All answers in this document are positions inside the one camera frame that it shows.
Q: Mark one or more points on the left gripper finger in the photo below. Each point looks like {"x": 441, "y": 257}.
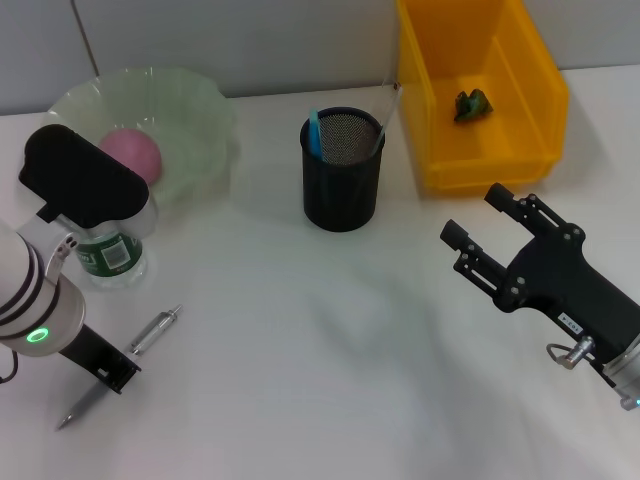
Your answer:
{"x": 120, "y": 372}

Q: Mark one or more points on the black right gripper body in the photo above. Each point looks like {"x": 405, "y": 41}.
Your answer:
{"x": 560, "y": 280}

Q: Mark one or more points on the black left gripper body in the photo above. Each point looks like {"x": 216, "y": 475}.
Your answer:
{"x": 90, "y": 352}

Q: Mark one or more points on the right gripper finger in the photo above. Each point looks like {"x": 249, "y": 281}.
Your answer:
{"x": 475, "y": 260}
{"x": 535, "y": 215}

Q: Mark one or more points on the silver ballpoint pen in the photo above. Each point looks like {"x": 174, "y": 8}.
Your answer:
{"x": 155, "y": 327}

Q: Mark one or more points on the clear water bottle green label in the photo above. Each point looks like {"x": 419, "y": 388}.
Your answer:
{"x": 115, "y": 260}

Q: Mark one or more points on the green plastic wrapper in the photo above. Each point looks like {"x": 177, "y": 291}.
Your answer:
{"x": 470, "y": 106}

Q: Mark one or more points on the transparent plastic ruler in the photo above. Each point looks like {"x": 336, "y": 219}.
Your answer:
{"x": 387, "y": 112}

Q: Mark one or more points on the blue scissors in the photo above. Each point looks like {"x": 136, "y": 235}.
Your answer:
{"x": 315, "y": 135}

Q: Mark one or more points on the pink peach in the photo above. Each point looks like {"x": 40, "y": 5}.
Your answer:
{"x": 137, "y": 150}

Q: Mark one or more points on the black mesh pen cup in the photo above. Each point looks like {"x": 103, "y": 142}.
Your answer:
{"x": 340, "y": 200}

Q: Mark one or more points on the translucent green fruit plate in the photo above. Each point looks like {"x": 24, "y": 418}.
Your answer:
{"x": 195, "y": 125}

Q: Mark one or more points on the yellow plastic storage bin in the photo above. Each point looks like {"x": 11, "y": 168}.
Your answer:
{"x": 475, "y": 145}

